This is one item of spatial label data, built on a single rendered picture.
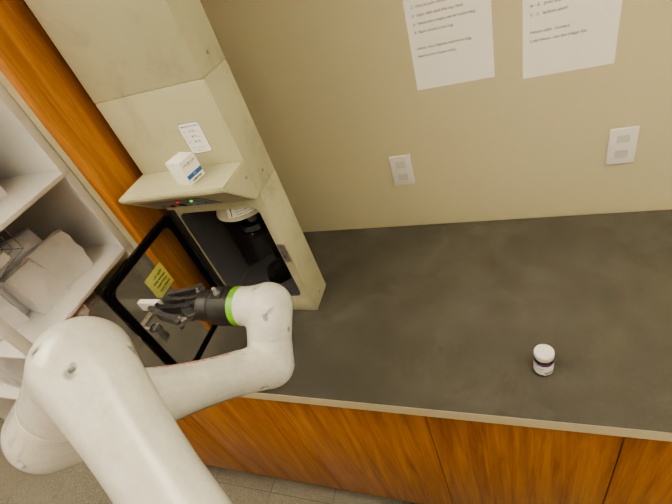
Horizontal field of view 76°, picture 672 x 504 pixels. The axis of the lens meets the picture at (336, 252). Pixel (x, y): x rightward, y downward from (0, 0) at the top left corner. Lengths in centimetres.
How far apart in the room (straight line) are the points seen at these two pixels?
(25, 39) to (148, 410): 89
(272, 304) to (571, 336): 75
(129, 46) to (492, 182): 108
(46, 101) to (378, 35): 83
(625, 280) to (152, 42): 128
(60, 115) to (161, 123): 23
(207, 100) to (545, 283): 101
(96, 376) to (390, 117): 109
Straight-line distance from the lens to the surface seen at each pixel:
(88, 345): 61
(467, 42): 129
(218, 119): 104
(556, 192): 154
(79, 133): 124
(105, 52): 112
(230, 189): 101
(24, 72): 120
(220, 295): 101
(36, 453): 75
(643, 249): 147
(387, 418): 129
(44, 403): 63
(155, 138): 117
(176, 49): 101
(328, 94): 140
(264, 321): 94
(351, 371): 123
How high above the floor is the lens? 194
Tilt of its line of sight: 39 degrees down
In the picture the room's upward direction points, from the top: 22 degrees counter-clockwise
